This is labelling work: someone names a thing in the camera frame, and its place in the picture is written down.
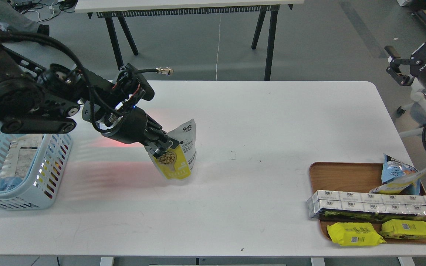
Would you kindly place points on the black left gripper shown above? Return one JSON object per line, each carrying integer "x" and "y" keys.
{"x": 112, "y": 108}

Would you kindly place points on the yellow nut snack pouch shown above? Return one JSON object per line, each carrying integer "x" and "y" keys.
{"x": 178, "y": 161}

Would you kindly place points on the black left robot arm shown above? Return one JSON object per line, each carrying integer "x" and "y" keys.
{"x": 35, "y": 99}

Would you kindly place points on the yellow clear snack pouch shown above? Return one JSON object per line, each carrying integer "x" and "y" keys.
{"x": 399, "y": 184}

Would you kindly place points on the light blue plastic basket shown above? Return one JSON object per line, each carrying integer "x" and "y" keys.
{"x": 38, "y": 189}

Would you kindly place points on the white snack bag in basket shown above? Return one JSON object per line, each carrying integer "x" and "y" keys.
{"x": 21, "y": 155}

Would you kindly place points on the silver multipack snack box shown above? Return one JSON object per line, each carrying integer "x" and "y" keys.
{"x": 343, "y": 206}

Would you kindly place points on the right yellow snack pack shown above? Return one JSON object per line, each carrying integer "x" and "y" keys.
{"x": 403, "y": 229}

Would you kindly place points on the yellow snack pack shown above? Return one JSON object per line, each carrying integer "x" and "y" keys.
{"x": 403, "y": 229}
{"x": 354, "y": 234}

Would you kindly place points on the blue snack bag in basket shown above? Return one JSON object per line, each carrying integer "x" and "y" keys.
{"x": 9, "y": 183}

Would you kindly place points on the left yellow snack pack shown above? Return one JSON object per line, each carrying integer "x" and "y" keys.
{"x": 354, "y": 234}

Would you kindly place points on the brown wooden tray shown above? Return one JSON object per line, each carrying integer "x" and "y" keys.
{"x": 351, "y": 177}

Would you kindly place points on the background white table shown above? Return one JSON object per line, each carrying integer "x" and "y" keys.
{"x": 121, "y": 9}

